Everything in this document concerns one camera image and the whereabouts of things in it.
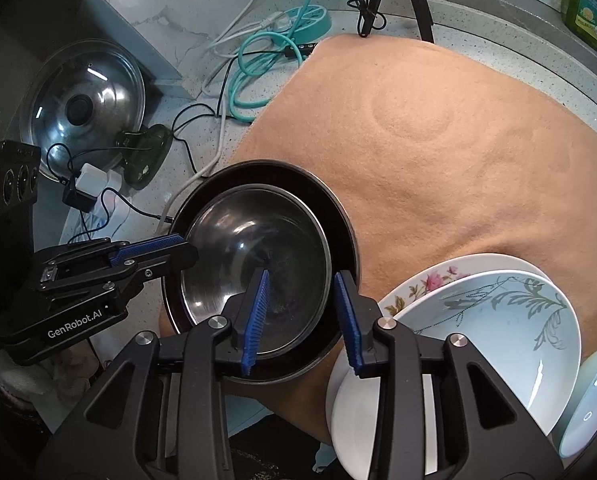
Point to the pink blossom floral plate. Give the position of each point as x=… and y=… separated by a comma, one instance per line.
x=447, y=272

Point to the green dish soap bottle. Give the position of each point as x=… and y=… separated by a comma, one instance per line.
x=580, y=17

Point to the black inline light controller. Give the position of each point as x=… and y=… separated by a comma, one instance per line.
x=298, y=52

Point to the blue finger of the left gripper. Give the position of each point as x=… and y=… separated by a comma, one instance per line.
x=153, y=258

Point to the white power adapter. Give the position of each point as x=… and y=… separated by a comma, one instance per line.
x=85, y=188

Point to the tan cloth mat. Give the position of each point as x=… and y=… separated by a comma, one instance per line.
x=433, y=156

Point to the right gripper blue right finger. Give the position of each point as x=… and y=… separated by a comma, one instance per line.
x=357, y=315

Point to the light blue ceramic bowl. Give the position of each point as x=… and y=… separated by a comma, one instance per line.
x=578, y=423

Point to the white plate grey leaf pattern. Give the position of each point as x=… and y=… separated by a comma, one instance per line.
x=473, y=380

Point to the teal round power strip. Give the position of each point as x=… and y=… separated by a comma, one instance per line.
x=314, y=23

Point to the steel pot lid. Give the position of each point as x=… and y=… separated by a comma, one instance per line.
x=83, y=98

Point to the white work glove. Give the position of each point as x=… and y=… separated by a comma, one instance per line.
x=66, y=374

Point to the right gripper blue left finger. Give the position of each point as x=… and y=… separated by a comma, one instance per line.
x=247, y=312

